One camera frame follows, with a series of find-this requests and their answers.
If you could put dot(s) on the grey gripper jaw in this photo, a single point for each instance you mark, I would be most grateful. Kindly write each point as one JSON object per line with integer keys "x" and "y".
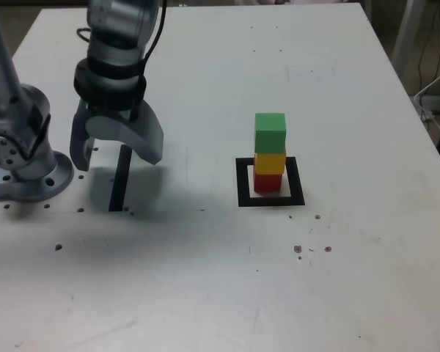
{"x": 78, "y": 146}
{"x": 143, "y": 135}

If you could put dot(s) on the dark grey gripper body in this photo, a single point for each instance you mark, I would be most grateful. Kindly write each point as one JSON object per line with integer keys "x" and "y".
{"x": 113, "y": 113}

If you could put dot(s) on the green cube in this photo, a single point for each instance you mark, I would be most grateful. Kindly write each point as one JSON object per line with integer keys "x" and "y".
{"x": 269, "y": 135}

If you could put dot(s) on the yellow cube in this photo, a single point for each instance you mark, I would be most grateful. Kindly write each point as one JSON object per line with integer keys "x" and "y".
{"x": 269, "y": 163}

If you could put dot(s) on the red cube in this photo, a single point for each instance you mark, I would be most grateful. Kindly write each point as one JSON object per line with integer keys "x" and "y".
{"x": 267, "y": 182}

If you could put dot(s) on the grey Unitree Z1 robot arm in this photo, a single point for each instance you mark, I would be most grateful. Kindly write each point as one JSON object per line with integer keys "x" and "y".
{"x": 29, "y": 172}

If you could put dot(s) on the black tape square outline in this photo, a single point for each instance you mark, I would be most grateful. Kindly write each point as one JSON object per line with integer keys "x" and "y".
{"x": 242, "y": 183}

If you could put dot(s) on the black tape strip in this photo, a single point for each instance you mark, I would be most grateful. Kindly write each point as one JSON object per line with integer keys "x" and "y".
{"x": 119, "y": 183}

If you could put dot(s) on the white metal frame leg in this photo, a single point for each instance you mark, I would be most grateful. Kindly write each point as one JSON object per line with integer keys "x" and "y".
{"x": 407, "y": 29}

